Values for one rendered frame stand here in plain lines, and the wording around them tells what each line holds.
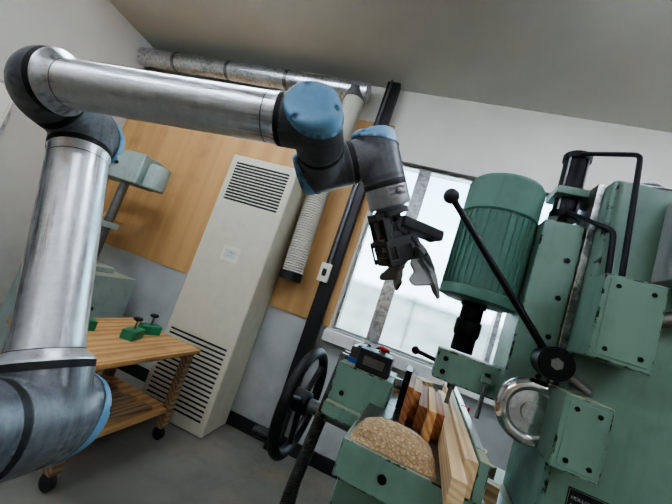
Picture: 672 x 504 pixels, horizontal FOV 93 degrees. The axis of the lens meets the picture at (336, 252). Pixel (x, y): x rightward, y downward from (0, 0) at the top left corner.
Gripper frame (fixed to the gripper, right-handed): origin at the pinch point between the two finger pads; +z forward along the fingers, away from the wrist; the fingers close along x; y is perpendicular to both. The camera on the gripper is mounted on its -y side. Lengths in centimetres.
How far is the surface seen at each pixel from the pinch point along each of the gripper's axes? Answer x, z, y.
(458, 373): 2.5, 20.2, -4.1
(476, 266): 4.3, -2.5, -13.9
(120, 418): -125, 49, 99
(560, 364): 21.6, 14.1, -11.2
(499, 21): -61, -98, -128
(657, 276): 27.4, 3.8, -32.9
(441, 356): -0.4, 16.3, -2.6
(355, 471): 14.3, 17.7, 28.4
